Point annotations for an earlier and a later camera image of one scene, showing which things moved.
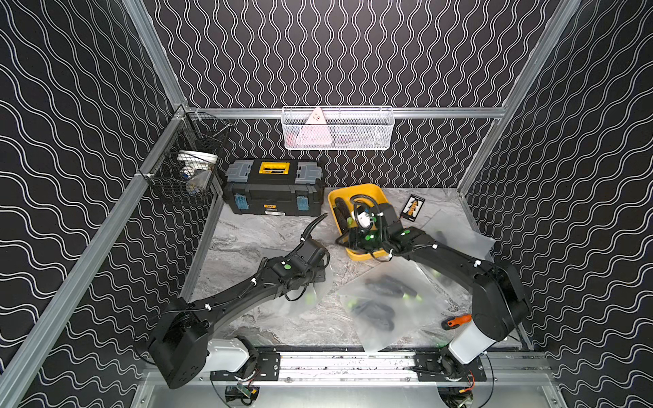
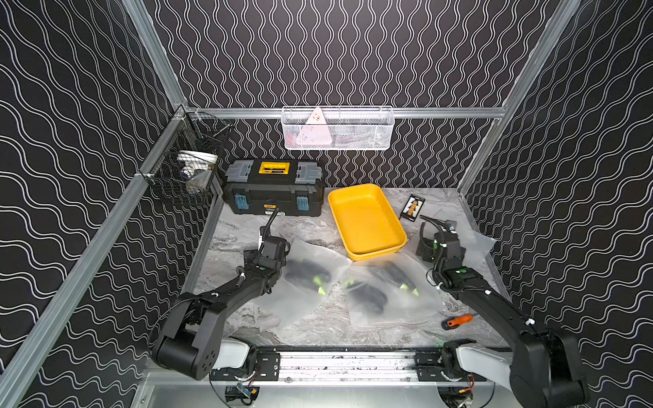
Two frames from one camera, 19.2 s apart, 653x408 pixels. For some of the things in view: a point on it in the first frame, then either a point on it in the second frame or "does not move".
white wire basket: [348, 127] does not move
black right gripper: [352, 240] → [429, 246]
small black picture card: [412, 207] does not move
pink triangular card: [315, 131] does not move
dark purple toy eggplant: [381, 315] → [366, 297]
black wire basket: [186, 165] does not move
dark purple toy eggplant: [386, 284] → [393, 273]
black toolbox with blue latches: [269, 187] does not move
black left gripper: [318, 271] → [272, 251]
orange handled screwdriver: [454, 321] does not move
